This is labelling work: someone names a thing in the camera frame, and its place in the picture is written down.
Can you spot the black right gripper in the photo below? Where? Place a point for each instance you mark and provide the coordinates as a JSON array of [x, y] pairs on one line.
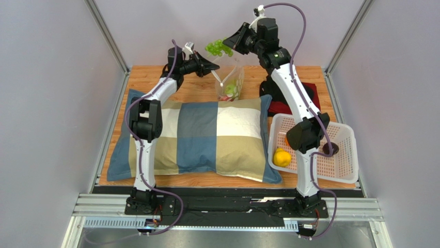
[[242, 39]]

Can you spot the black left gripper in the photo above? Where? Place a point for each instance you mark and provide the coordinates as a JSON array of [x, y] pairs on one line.
[[204, 66]]

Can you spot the green fake lettuce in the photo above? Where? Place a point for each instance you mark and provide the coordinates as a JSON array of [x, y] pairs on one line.
[[217, 48]]

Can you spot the clear dotted zip bag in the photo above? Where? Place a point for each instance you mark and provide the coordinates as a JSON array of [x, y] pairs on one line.
[[231, 69]]

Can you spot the yellow fake lemon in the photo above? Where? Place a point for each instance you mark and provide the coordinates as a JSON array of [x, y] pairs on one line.
[[281, 158]]

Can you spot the dark brown fake food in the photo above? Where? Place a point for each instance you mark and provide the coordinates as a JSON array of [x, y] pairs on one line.
[[330, 148]]

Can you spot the green fake apple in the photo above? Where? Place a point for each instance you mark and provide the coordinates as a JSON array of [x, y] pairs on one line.
[[231, 89]]

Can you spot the red fake strawberry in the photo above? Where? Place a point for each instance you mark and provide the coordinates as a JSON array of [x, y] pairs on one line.
[[226, 98]]

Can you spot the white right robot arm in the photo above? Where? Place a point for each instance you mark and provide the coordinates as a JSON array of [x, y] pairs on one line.
[[310, 125]]

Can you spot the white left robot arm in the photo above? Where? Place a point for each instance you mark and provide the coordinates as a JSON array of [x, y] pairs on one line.
[[145, 123]]

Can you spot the black baseball cap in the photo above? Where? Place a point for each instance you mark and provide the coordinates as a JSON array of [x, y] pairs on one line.
[[269, 87]]

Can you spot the red folded cloth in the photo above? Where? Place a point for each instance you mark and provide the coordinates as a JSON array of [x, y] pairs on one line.
[[278, 104]]

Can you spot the blue beige checked pillow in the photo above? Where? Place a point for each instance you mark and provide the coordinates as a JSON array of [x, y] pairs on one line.
[[228, 138]]

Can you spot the white perforated plastic basket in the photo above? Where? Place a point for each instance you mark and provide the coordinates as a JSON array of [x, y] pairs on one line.
[[341, 167]]

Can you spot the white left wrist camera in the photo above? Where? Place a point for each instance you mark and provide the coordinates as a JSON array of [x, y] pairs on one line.
[[188, 49]]

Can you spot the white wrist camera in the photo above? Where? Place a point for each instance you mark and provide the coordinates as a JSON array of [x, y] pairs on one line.
[[188, 49], [259, 13]]

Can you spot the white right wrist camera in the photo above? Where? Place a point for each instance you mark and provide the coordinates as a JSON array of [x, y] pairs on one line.
[[259, 13]]

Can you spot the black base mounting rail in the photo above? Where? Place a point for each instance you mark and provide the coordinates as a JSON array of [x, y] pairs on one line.
[[170, 206]]

